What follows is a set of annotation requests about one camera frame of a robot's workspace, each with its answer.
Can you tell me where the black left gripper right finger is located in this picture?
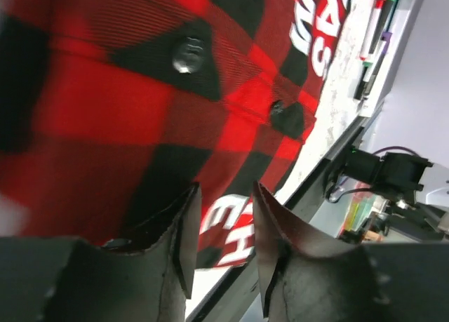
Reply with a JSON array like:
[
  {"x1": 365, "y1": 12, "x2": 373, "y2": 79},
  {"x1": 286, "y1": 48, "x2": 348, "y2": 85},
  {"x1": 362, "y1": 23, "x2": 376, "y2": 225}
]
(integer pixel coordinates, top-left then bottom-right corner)
[{"x1": 253, "y1": 182, "x2": 354, "y2": 307}]

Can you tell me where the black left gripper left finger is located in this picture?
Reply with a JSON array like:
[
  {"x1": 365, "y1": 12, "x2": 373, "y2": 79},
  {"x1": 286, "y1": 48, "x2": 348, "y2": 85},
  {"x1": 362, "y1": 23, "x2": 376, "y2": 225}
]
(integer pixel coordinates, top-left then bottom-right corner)
[{"x1": 102, "y1": 182, "x2": 201, "y2": 299}]

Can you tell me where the red black plaid shirt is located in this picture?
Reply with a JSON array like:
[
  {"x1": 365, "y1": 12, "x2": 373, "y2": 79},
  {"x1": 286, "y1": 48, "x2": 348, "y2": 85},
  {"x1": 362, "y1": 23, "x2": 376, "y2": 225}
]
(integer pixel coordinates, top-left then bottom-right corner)
[{"x1": 1, "y1": 0, "x2": 351, "y2": 269}]

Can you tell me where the purple cap marker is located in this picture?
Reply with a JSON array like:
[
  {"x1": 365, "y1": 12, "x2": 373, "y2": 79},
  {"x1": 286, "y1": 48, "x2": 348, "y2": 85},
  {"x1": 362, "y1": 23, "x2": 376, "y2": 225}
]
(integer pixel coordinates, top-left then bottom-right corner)
[{"x1": 363, "y1": 32, "x2": 391, "y2": 67}]

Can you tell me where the red marker pen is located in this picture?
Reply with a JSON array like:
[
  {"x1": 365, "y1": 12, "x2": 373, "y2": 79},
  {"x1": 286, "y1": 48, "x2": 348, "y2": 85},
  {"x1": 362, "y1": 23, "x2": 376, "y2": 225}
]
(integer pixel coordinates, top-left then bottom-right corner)
[{"x1": 359, "y1": 0, "x2": 383, "y2": 61}]

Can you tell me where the green cap marker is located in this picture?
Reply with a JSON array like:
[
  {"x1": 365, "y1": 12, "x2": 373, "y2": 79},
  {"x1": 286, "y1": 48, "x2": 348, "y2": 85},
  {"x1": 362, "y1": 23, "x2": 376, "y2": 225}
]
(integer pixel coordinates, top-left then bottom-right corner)
[{"x1": 378, "y1": 0, "x2": 397, "y2": 30}]

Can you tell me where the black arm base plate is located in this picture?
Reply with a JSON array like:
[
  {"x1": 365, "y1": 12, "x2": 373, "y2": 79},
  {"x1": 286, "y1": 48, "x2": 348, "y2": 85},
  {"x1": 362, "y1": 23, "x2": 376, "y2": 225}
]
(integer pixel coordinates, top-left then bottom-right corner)
[{"x1": 186, "y1": 112, "x2": 380, "y2": 321}]

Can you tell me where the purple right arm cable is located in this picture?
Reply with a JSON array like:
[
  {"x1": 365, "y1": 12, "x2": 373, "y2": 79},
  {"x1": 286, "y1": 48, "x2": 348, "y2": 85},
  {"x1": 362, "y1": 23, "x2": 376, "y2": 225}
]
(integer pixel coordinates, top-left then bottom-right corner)
[{"x1": 329, "y1": 145, "x2": 415, "y2": 196}]

